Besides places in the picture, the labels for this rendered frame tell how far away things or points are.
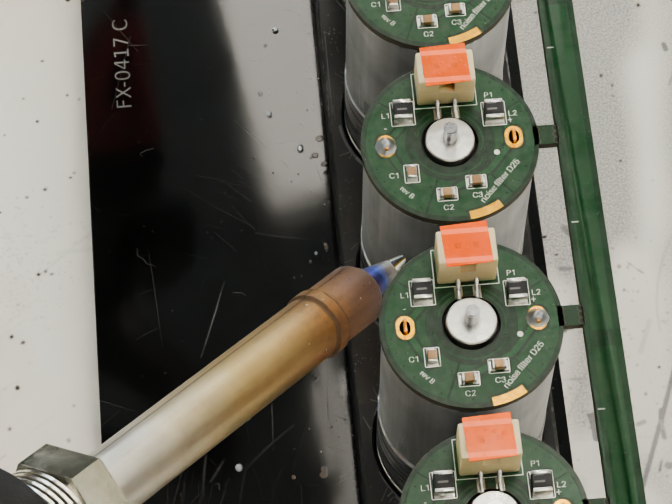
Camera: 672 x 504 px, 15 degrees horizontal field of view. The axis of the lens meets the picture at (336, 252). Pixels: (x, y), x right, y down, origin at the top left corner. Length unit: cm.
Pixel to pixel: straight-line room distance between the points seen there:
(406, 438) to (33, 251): 9
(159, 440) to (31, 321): 13
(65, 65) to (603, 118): 9
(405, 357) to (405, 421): 1
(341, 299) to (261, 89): 12
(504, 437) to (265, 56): 11
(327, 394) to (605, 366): 7
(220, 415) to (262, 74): 14
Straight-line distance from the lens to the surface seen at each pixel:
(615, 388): 34
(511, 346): 34
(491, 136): 36
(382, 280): 32
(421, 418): 35
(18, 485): 27
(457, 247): 34
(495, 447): 33
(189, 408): 29
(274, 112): 42
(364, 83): 38
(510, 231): 37
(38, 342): 41
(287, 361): 30
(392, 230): 36
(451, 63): 36
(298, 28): 43
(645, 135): 43
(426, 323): 35
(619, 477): 34
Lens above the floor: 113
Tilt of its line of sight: 64 degrees down
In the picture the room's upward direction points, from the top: straight up
